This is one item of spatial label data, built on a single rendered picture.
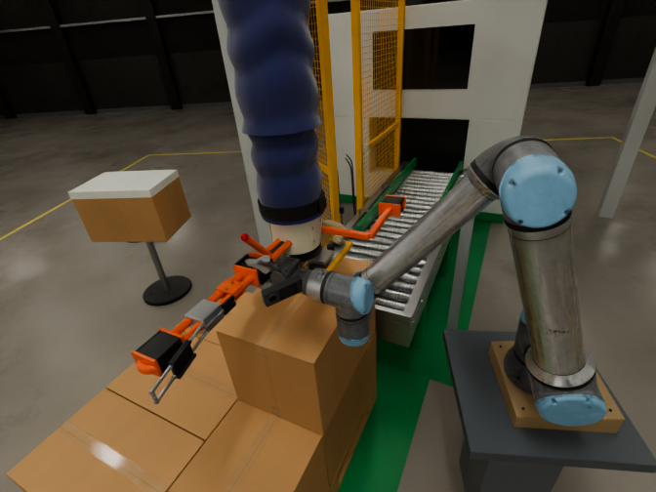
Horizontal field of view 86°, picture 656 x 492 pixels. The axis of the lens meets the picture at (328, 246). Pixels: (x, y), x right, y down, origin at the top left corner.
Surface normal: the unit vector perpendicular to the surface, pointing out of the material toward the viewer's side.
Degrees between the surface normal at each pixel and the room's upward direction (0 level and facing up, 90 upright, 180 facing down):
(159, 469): 0
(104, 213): 90
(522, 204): 86
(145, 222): 90
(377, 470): 0
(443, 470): 0
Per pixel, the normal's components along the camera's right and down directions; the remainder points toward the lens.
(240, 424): -0.07, -0.85
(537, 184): -0.27, 0.47
